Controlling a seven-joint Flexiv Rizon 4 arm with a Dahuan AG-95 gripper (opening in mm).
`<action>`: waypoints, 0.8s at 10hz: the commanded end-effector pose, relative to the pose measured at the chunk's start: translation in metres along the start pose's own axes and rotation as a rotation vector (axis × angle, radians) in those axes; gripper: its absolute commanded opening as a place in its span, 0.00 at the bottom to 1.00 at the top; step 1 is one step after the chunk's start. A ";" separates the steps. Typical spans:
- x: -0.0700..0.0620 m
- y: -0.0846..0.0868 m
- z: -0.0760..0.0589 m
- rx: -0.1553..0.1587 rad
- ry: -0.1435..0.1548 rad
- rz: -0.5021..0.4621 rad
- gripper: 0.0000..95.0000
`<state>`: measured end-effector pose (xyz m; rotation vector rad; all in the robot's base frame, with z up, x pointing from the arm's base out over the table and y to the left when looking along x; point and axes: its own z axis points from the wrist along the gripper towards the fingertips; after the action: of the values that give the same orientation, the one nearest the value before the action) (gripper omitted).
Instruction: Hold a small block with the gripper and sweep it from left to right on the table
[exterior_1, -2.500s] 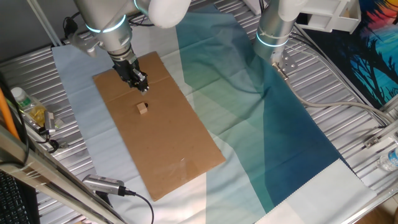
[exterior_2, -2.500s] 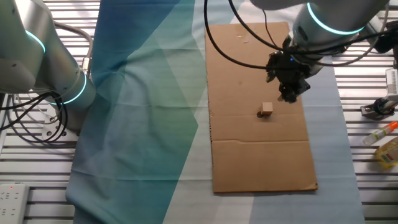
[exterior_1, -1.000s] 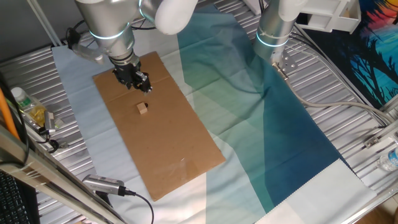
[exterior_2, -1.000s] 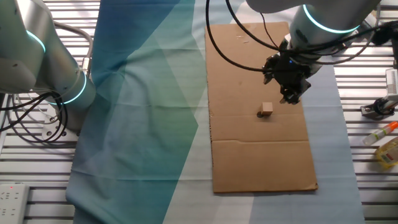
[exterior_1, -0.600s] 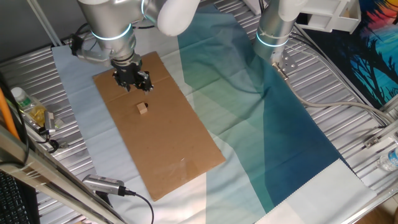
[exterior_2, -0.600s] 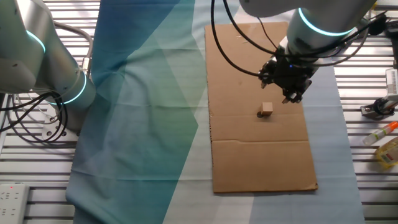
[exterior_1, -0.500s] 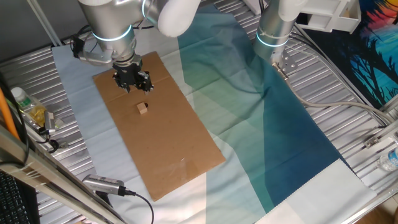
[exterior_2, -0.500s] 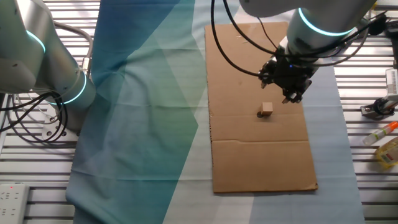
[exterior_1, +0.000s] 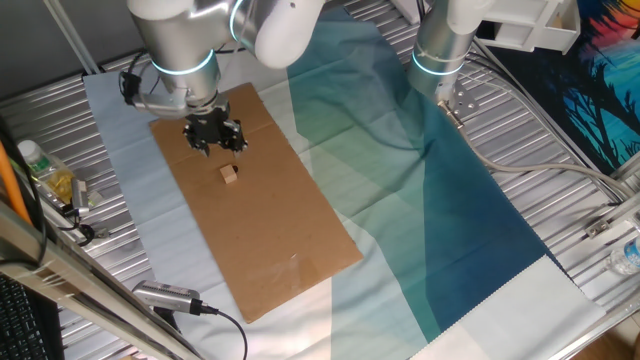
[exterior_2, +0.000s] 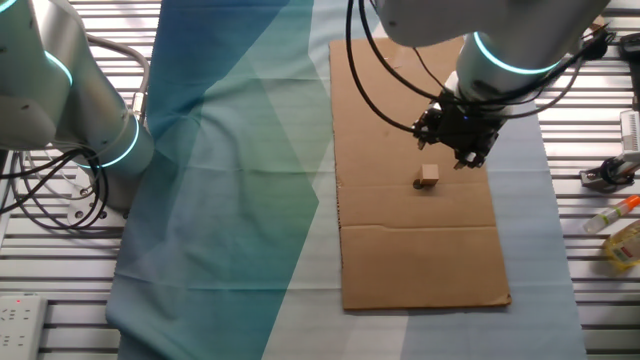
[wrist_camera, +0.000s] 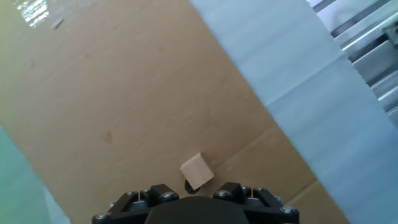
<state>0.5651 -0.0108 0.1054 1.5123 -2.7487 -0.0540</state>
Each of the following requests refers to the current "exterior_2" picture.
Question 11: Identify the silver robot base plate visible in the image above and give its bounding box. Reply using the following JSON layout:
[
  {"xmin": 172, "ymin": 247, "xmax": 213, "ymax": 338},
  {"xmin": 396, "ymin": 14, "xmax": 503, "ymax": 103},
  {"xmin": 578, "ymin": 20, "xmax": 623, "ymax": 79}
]
[{"xmin": 66, "ymin": 178, "xmax": 130, "ymax": 232}]

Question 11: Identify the tube with orange cap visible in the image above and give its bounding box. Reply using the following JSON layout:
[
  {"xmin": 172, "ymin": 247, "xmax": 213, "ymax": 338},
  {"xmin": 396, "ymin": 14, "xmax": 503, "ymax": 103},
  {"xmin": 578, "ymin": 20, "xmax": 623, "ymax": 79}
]
[{"xmin": 581, "ymin": 194, "xmax": 640, "ymax": 235}]

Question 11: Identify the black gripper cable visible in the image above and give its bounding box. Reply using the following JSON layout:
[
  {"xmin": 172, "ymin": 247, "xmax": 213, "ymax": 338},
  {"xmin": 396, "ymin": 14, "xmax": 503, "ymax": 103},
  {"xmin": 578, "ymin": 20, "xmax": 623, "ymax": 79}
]
[{"xmin": 344, "ymin": 0, "xmax": 419, "ymax": 134}]

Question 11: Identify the plastic bottle with yellow liquid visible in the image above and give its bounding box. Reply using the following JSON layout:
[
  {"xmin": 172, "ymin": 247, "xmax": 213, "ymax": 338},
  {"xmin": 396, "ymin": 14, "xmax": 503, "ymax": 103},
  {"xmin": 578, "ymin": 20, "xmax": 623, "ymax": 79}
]
[{"xmin": 601, "ymin": 219, "xmax": 640, "ymax": 273}]

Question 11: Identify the thick grey base cable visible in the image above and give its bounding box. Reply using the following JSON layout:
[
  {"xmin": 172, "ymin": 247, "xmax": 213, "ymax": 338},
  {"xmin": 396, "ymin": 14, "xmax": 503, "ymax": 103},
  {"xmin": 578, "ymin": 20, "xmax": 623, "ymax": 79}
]
[{"xmin": 82, "ymin": 33, "xmax": 152, "ymax": 127}]

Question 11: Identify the brown cardboard sheet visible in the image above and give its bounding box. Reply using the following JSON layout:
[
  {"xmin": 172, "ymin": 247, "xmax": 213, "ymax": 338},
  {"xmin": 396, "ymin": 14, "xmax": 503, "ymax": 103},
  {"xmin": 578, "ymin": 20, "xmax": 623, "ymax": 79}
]
[{"xmin": 328, "ymin": 35, "xmax": 513, "ymax": 312}]

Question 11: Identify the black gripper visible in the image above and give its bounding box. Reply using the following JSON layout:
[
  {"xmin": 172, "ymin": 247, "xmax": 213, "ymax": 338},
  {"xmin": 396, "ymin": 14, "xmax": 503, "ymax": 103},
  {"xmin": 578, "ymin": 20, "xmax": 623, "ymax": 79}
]
[{"xmin": 412, "ymin": 102, "xmax": 502, "ymax": 172}]

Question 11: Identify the blue green patterned tablecloth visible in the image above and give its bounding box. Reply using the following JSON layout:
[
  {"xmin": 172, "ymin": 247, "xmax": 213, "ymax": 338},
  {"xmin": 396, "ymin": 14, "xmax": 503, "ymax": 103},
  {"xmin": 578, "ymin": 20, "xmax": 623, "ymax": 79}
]
[{"xmin": 104, "ymin": 0, "xmax": 589, "ymax": 360}]

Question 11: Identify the black base cable bundle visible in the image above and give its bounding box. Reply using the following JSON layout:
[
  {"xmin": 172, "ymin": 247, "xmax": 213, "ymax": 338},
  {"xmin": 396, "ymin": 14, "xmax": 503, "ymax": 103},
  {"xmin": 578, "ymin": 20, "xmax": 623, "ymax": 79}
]
[{"xmin": 0, "ymin": 146, "xmax": 110, "ymax": 232}]

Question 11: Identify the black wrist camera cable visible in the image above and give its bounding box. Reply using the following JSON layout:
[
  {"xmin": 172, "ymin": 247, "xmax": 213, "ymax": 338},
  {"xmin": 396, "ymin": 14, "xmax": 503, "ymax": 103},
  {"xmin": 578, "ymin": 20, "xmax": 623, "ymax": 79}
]
[{"xmin": 357, "ymin": 0, "xmax": 591, "ymax": 107}]

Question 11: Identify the small wooden block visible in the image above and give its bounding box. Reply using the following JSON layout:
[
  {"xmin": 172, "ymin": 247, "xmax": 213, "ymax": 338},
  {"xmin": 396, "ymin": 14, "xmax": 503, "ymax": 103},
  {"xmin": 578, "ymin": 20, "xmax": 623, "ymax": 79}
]
[{"xmin": 418, "ymin": 163, "xmax": 441, "ymax": 188}]

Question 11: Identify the small metal bracket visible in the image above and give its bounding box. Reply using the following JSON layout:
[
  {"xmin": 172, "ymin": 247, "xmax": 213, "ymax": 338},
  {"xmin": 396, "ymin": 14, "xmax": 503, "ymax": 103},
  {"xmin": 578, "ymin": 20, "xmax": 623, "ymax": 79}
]
[{"xmin": 579, "ymin": 168, "xmax": 608, "ymax": 194}]

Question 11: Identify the small silver ribbed camera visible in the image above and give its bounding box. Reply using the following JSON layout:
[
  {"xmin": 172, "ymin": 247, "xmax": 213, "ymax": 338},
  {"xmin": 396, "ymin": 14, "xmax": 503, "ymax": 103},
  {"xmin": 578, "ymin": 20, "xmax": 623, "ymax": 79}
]
[{"xmin": 618, "ymin": 108, "xmax": 640, "ymax": 174}]

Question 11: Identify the white power strip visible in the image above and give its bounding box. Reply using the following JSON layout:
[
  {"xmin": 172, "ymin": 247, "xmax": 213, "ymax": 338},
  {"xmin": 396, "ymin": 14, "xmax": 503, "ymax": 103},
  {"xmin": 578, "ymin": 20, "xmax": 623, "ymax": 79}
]
[{"xmin": 0, "ymin": 294, "xmax": 49, "ymax": 360}]

